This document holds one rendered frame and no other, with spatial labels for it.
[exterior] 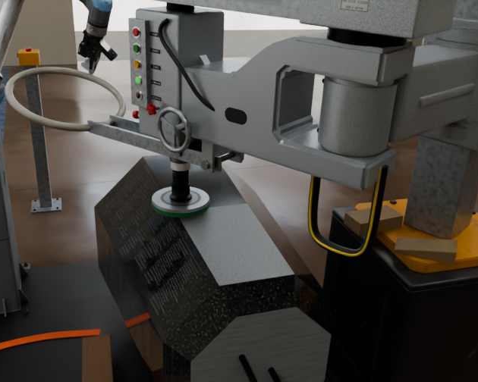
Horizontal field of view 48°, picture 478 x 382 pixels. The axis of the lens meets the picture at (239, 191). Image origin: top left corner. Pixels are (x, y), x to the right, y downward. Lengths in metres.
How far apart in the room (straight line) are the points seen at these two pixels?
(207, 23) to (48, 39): 6.95
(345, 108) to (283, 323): 0.67
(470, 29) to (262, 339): 1.15
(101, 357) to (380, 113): 1.58
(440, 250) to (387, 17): 0.94
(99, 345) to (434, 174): 1.55
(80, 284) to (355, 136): 2.05
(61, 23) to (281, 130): 7.26
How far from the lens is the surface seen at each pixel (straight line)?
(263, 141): 1.58
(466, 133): 1.96
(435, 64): 1.64
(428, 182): 2.10
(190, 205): 1.98
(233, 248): 1.80
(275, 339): 1.71
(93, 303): 2.97
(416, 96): 1.58
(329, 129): 1.46
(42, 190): 3.98
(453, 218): 2.10
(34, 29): 8.65
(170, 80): 1.77
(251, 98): 1.57
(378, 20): 1.32
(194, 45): 1.77
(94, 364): 2.43
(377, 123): 1.45
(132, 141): 2.06
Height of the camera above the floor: 1.74
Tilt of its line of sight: 24 degrees down
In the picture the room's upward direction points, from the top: 3 degrees clockwise
